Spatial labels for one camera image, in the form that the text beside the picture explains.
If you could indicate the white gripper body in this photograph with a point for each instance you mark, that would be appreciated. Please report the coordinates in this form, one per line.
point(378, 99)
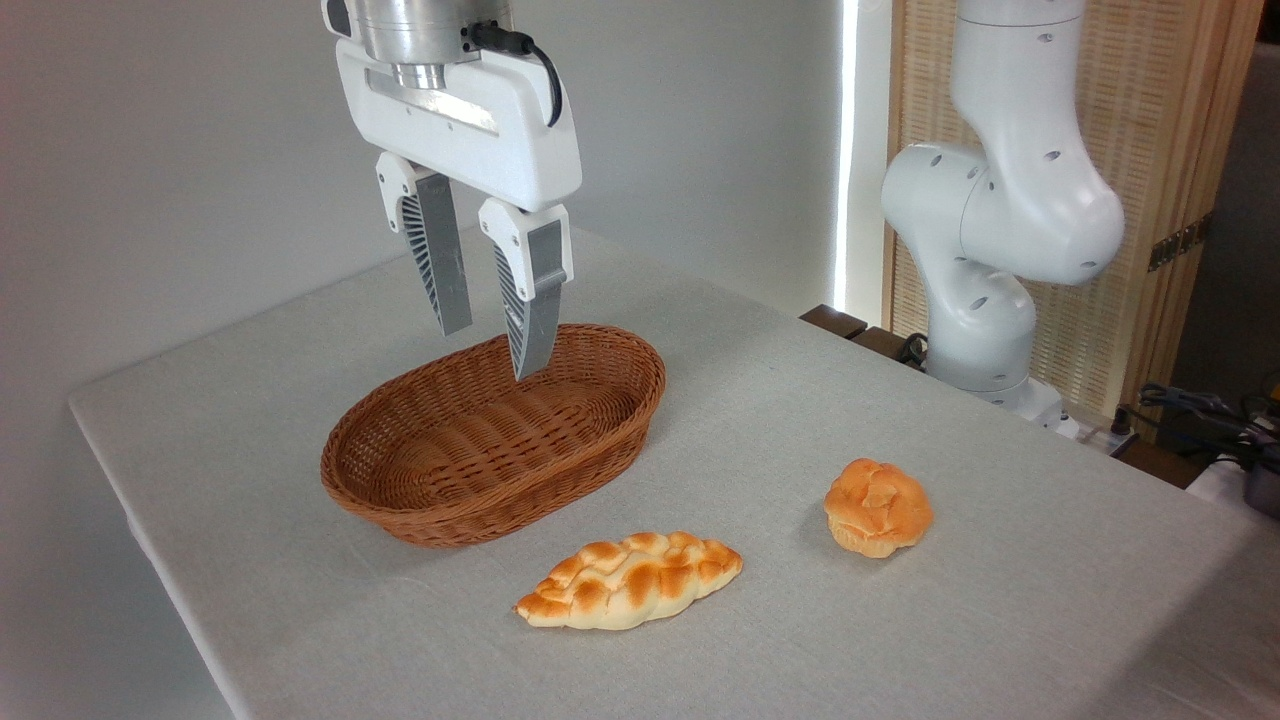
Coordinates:
point(470, 130)

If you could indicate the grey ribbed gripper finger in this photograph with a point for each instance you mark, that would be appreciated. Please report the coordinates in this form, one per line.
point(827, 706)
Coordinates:
point(535, 300)
point(440, 250)

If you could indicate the long braided bread loaf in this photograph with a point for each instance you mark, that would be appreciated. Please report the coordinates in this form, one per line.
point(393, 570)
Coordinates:
point(630, 580)

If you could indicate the brown oval wicker basket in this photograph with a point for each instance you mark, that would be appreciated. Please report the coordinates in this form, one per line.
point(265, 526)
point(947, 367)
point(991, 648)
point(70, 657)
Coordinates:
point(440, 470)

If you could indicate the round golden bread bun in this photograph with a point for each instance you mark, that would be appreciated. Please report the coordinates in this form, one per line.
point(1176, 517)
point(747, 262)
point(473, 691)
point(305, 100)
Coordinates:
point(878, 505)

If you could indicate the light grey tablecloth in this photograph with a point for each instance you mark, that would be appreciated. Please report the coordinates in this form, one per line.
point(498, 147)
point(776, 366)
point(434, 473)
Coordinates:
point(800, 420)

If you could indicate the white power strip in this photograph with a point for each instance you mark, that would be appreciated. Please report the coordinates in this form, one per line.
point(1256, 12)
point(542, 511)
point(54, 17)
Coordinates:
point(1100, 435)

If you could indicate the wooden bamboo folding screen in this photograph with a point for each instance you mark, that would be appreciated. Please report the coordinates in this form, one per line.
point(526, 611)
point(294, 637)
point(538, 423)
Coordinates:
point(1160, 120)

